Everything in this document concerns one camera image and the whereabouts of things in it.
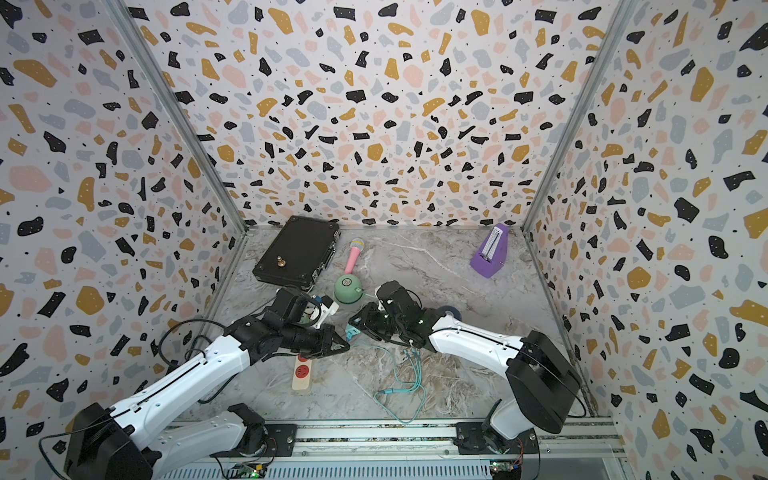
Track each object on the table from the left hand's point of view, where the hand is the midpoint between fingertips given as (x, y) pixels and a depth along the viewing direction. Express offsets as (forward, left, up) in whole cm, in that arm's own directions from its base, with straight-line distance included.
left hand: (351, 347), depth 74 cm
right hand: (+6, +1, 0) cm, 6 cm away
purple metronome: (+36, -44, -7) cm, 57 cm away
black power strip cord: (+8, +51, -19) cm, 55 cm away
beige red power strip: (-2, +15, -13) cm, 20 cm away
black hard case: (+40, +23, -10) cm, 48 cm away
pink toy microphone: (+45, +4, -13) cm, 47 cm away
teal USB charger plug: (+4, +1, -1) cm, 5 cm away
